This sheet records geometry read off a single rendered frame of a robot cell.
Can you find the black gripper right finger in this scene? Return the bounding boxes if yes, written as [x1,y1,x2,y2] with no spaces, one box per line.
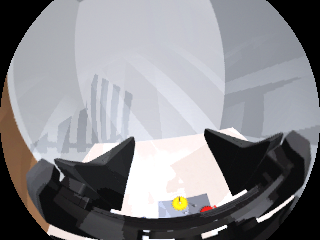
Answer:
[204,128,284,197]

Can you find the red gear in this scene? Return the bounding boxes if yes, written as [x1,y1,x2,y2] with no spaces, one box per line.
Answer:
[200,205,213,212]

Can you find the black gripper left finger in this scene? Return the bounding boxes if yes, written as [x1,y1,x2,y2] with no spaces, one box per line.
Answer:
[53,136,136,211]

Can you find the yellow gear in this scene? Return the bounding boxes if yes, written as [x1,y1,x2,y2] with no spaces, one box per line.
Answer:
[172,196,188,211]

